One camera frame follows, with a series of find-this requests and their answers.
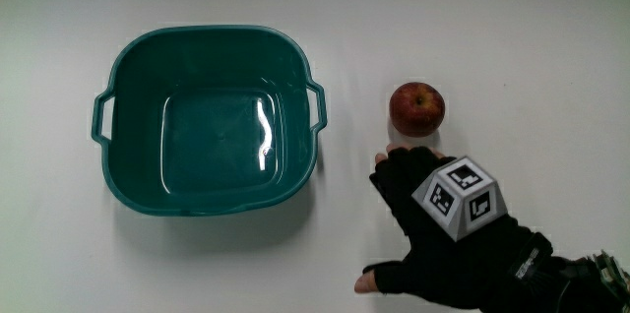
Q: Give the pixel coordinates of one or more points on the person's right hand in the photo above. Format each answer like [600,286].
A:
[443,259]

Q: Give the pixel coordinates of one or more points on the red apple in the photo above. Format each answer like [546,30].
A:
[416,108]

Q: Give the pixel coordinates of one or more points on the person's right forearm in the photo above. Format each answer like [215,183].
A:
[576,288]

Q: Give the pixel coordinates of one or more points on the white desk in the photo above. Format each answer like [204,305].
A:
[517,32]

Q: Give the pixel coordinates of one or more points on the wrist-mounted circuit board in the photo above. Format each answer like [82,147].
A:
[611,271]

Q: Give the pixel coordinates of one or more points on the green plastic basin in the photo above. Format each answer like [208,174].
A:
[216,145]

